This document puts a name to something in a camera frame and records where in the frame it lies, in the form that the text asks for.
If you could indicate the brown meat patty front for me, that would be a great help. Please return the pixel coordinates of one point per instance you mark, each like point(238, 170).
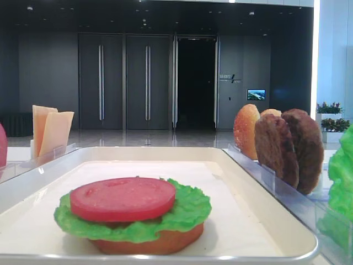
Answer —
point(275, 149)

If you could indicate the brown meat patty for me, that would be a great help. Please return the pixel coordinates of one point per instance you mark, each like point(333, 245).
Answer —
point(275, 149)
point(308, 145)

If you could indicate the green lettuce leaf on burger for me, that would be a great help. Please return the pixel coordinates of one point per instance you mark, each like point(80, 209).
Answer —
point(191, 208)

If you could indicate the red tomato slice on burger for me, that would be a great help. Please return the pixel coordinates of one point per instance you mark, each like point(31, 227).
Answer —
point(123, 199)

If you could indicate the pale cheese slice inner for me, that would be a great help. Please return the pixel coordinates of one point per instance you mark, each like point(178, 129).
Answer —
point(56, 131)

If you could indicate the orange cheese slice outer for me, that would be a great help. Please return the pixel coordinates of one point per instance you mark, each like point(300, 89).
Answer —
point(40, 114)

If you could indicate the brown meat patty rear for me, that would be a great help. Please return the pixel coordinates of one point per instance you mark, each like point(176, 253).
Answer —
point(308, 145)

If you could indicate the red tomato slice standing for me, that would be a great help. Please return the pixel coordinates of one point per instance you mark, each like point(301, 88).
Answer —
point(3, 147)

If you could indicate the green lettuce leaf standing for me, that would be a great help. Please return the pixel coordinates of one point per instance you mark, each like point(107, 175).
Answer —
point(340, 194)

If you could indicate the bun half near tray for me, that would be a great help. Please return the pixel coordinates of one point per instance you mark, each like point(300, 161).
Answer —
point(244, 130)

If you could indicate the dark closed double door middle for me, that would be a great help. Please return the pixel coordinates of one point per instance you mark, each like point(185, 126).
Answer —
point(147, 82)

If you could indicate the dark closed double door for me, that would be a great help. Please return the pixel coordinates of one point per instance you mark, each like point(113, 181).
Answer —
point(147, 82)
point(100, 85)

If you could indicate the bun half outer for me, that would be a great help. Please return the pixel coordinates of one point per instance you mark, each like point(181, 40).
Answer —
point(274, 112)

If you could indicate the dark closed double door left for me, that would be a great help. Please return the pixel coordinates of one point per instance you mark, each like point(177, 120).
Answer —
point(100, 85)

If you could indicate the bottom bun on tray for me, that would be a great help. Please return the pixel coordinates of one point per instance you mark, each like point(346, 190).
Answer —
point(168, 243)

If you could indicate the white rectangular serving tray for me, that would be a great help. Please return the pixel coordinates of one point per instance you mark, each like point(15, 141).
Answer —
point(247, 225)

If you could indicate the clear acrylic left rack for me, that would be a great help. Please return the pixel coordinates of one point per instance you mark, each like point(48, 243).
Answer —
point(20, 159)

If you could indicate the clear acrylic rack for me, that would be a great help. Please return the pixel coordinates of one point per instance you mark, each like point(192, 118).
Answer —
point(20, 159)
point(307, 208)

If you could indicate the white flower planter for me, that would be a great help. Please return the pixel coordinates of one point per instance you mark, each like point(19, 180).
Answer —
point(331, 121)

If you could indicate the clear acrylic right rack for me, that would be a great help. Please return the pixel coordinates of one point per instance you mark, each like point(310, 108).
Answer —
point(307, 208)

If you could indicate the wall mounted screen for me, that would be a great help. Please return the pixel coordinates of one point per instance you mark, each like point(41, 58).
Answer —
point(256, 94)

